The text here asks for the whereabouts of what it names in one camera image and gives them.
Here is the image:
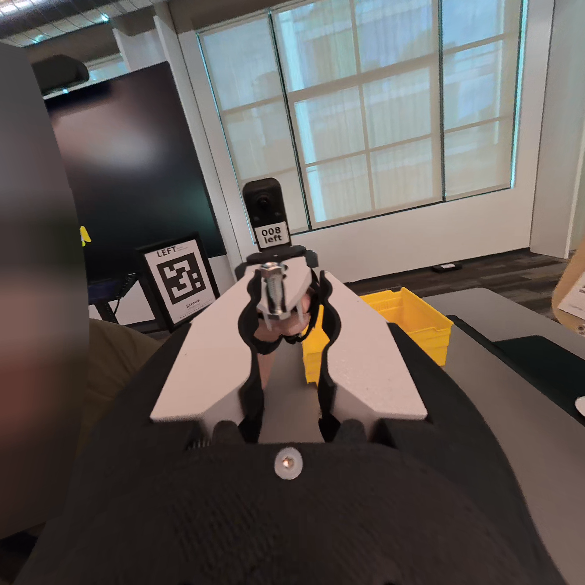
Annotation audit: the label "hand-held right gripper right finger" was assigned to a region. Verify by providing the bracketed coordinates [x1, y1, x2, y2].
[317, 270, 429, 443]

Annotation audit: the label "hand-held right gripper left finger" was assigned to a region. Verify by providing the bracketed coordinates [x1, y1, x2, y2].
[150, 267, 268, 441]

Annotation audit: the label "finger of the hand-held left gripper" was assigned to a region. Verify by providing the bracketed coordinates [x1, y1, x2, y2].
[282, 259, 314, 317]
[253, 269, 268, 315]

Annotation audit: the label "steel hex bolt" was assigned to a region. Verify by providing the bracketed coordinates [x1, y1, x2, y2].
[261, 262, 288, 321]

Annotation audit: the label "yellow plastic bin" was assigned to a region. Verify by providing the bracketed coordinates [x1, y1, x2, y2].
[302, 287, 454, 385]

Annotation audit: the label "person's left forearm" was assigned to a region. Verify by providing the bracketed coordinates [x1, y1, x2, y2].
[259, 352, 280, 394]

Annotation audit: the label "person's left hand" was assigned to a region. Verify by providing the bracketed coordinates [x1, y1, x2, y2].
[263, 284, 319, 356]

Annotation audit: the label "black framed tag sign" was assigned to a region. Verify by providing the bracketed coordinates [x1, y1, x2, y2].
[136, 234, 221, 333]

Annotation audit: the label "person's olive trousers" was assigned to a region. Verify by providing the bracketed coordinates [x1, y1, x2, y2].
[87, 318, 163, 414]

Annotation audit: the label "black screen stand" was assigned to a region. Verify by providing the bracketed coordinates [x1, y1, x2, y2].
[88, 273, 138, 323]

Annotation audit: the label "large black screen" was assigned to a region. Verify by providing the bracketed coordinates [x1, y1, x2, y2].
[43, 62, 228, 286]

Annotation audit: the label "large gridded window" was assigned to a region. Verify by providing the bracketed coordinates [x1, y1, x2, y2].
[197, 0, 527, 231]

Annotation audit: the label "black desk mat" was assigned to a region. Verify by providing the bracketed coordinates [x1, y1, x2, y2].
[445, 314, 585, 419]

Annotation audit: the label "printed instruction sheet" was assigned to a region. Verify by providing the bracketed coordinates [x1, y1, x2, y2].
[558, 273, 585, 321]

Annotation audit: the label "rounded wooden board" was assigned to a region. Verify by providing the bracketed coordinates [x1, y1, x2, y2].
[551, 242, 585, 331]

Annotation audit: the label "black video bar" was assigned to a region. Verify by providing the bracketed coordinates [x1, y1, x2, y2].
[31, 55, 90, 95]

